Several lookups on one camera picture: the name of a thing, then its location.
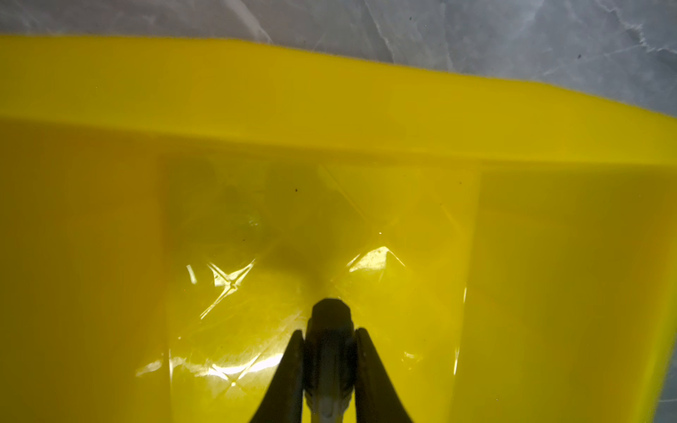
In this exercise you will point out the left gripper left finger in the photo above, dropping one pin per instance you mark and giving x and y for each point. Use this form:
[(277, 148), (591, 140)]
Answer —
[(283, 401)]

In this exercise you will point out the yellow plastic bin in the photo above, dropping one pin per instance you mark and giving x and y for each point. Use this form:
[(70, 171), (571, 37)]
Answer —
[(172, 209)]

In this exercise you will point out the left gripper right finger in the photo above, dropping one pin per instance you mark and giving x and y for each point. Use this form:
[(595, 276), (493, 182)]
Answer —
[(376, 400)]

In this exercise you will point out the black handled screwdriver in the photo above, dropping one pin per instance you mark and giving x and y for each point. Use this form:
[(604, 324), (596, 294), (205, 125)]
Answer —
[(329, 361)]

